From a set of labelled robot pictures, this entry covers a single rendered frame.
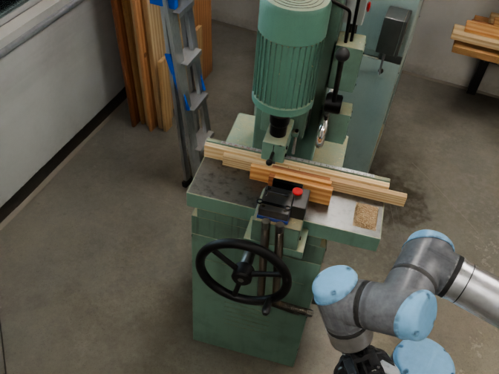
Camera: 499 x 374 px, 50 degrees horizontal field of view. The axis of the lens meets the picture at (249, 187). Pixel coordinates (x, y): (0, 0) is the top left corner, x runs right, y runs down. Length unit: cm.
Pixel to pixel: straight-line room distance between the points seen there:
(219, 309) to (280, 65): 107
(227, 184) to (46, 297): 120
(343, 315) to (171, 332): 145
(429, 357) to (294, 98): 74
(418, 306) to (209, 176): 92
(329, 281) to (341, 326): 9
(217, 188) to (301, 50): 54
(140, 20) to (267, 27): 164
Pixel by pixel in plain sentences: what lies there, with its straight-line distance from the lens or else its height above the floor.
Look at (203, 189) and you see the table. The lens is 165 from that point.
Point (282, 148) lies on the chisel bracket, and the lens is 157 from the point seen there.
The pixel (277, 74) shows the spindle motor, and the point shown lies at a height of 133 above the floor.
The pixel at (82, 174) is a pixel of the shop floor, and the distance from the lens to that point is 306.
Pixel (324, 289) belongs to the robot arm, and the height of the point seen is 125.
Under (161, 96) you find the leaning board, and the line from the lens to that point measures 313.
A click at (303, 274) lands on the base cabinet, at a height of 64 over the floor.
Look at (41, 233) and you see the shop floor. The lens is 281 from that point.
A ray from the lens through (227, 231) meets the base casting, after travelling 172.
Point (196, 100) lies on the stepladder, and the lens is 267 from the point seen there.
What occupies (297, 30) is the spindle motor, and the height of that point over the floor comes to 146.
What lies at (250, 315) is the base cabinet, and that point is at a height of 32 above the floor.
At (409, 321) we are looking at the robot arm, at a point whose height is 130.
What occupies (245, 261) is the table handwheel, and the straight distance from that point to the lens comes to 157.
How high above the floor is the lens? 208
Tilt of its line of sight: 45 degrees down
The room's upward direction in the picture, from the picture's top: 6 degrees clockwise
